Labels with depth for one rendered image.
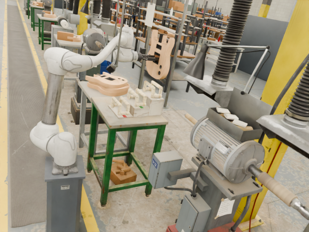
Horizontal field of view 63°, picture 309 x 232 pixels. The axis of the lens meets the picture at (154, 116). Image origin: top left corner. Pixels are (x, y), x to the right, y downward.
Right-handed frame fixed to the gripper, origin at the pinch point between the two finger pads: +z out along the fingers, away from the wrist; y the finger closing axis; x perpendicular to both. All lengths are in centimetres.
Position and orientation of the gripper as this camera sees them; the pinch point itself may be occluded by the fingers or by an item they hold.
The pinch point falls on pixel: (156, 58)
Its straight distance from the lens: 240.7
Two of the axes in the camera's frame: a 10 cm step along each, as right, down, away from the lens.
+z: 8.5, -0.6, 5.2
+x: 1.8, -9.0, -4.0
